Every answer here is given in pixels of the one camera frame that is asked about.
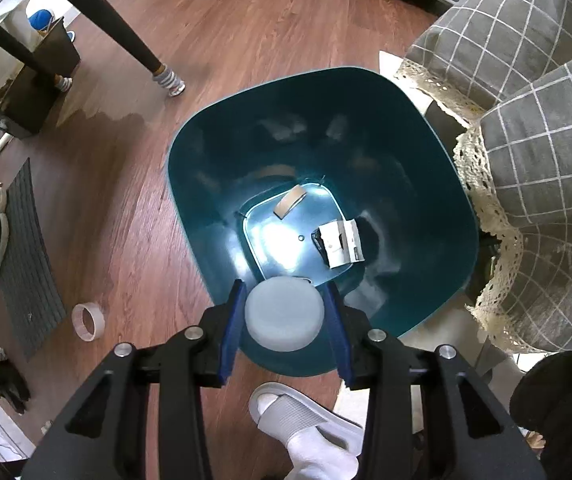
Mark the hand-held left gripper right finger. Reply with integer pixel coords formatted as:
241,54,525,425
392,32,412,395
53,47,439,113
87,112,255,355
323,282,549,480

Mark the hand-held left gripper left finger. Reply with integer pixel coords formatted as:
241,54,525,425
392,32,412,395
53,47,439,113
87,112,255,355
21,279,247,480

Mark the round white plastic container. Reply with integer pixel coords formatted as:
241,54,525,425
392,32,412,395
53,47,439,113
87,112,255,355
244,276,326,353

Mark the brown paper cup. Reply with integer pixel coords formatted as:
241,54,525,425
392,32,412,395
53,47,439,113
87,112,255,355
273,185,307,220

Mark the teal plastic bin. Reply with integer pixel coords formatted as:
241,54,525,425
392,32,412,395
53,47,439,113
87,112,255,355
166,66,481,378

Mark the grey slipper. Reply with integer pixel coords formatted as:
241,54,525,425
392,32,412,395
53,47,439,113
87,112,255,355
248,381,364,448

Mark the white slipper with sock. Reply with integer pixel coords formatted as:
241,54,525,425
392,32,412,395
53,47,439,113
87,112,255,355
258,392,362,480

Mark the grey checked tablecloth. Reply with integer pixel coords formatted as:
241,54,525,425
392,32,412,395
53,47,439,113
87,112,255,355
396,0,572,356

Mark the tape roll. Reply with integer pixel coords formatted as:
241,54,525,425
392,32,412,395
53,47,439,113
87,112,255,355
71,302,106,341

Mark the grey floor mat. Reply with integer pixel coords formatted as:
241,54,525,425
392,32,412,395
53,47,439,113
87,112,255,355
0,157,67,361

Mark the black cloth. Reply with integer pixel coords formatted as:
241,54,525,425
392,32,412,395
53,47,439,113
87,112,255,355
0,360,32,413

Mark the dark brown box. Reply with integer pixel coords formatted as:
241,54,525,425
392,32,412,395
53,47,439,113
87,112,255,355
0,67,64,138

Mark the brown paper bag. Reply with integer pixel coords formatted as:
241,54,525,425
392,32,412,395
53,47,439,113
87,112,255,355
36,17,82,76

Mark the dark wooden table leg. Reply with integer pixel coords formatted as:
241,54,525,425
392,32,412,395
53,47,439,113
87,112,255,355
0,25,67,83
46,0,164,73

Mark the blue slipper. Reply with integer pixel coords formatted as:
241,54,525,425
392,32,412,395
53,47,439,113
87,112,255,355
28,9,77,43

